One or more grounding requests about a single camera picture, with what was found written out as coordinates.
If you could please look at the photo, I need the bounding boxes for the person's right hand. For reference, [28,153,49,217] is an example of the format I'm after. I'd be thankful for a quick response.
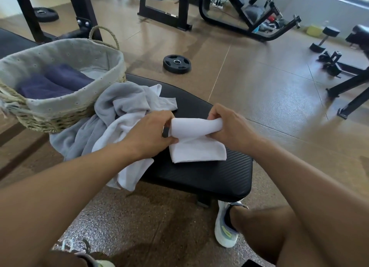
[207,103,260,155]

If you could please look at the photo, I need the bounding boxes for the person's left hand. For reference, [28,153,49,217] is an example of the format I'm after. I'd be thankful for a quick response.
[124,110,179,161]

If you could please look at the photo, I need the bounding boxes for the white towel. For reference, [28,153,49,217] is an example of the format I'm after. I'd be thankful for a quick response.
[168,117,228,164]
[80,69,107,80]
[91,111,155,192]

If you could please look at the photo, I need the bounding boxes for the light grey towel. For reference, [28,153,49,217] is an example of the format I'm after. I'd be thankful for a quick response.
[49,81,178,162]

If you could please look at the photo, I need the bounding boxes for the dark purple towel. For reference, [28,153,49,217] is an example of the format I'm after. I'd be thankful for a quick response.
[17,73,73,100]
[45,63,96,91]

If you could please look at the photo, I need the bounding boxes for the woven basket with white liner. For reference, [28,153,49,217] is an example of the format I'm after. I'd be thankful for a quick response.
[0,26,127,133]

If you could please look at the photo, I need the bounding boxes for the person's right forearm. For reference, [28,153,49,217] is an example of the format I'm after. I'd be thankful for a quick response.
[251,137,369,267]

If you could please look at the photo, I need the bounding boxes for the person's left forearm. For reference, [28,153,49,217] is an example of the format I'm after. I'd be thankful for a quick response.
[0,142,145,267]

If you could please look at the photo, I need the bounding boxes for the person's right white shoe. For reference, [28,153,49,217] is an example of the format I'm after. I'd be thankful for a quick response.
[214,200,249,249]

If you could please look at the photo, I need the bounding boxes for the person's white shoe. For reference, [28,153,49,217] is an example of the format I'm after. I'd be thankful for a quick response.
[53,238,116,267]
[214,200,249,249]

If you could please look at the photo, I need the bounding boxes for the person's right leg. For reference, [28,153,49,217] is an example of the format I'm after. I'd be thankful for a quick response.
[229,205,317,267]

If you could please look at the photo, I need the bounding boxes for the person's leg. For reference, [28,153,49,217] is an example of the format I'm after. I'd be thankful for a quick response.
[43,251,96,267]
[229,205,317,267]

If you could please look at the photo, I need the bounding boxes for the person's left white shoe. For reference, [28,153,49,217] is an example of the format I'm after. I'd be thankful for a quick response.
[53,238,116,267]

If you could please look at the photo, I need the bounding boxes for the person's left leg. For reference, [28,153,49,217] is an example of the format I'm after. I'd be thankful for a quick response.
[43,251,96,267]

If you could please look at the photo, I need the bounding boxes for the black padded weight bench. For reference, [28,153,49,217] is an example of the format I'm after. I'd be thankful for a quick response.
[0,27,254,207]

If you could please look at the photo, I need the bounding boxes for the black rubber weight plate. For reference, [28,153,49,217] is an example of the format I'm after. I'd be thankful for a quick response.
[163,54,192,75]
[33,6,60,23]

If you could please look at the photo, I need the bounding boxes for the black gym accessory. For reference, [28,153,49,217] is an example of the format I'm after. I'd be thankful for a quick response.
[309,26,341,53]
[318,50,344,77]

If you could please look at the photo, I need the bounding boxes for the yellow green cushion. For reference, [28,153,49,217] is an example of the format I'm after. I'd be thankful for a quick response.
[306,23,325,37]

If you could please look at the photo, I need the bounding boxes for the black steel squat rack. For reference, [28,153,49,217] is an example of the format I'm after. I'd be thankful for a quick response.
[11,0,103,44]

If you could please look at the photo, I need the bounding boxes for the black adjustable gym bench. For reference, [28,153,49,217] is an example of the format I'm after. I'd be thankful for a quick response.
[326,24,369,120]

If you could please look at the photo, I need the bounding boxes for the black bench press frame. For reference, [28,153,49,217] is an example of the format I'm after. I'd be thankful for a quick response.
[138,0,193,31]

